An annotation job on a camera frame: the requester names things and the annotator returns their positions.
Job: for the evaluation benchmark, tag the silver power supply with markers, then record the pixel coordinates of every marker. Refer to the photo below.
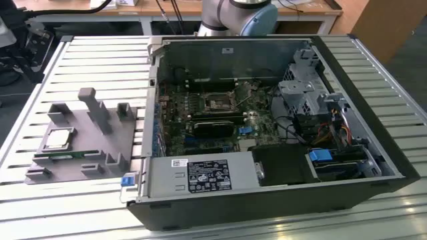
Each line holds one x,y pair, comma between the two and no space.
160,175

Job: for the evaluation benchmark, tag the silver CPU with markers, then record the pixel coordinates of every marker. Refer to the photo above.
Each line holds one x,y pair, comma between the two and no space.
58,137

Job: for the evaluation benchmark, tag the wooden desk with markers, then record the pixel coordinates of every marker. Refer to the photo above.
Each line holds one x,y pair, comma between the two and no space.
140,11

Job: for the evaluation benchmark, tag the green RAM stick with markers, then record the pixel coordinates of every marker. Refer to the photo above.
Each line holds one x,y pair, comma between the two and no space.
76,154

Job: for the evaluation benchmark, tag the green motherboard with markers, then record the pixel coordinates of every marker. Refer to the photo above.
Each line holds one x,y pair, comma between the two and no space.
257,125

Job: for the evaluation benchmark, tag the grey parts rack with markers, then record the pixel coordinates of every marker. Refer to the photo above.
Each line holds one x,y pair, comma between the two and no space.
83,140

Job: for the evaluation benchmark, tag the blue case latch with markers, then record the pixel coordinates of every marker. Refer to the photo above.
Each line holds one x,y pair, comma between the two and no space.
127,181

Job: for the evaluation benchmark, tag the metal locking lever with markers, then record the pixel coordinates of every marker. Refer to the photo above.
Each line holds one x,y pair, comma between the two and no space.
243,96

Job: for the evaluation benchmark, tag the black RAM slot row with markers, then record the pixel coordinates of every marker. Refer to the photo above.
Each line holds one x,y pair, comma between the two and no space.
207,85
217,117

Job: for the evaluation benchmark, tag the black disk drive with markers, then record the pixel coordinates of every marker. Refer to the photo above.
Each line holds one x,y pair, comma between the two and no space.
337,171

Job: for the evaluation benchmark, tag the blue disk carrier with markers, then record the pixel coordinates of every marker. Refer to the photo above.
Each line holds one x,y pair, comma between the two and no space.
321,155

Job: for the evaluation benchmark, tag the CPU socket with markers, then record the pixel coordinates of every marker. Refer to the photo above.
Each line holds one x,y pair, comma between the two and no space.
221,102

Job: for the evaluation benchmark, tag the black PC case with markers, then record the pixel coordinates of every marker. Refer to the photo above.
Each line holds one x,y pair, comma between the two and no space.
234,212

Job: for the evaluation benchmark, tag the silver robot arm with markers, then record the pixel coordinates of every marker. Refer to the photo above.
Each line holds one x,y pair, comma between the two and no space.
234,17

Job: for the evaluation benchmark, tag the wooden cabinet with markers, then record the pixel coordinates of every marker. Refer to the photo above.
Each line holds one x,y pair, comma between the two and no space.
383,25

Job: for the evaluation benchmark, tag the silver disk bay cage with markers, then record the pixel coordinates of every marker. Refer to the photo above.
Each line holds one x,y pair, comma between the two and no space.
294,92

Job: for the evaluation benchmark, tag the black graphics card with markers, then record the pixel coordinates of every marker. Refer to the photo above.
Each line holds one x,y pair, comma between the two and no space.
214,130

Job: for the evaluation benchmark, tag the blue board connector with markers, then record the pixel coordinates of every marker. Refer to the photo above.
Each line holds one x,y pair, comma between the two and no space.
245,130

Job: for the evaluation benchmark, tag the white box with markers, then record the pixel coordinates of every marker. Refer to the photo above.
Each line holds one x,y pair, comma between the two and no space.
110,5

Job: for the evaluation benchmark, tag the silver heatsink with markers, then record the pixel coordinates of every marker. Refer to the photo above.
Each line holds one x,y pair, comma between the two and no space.
247,145

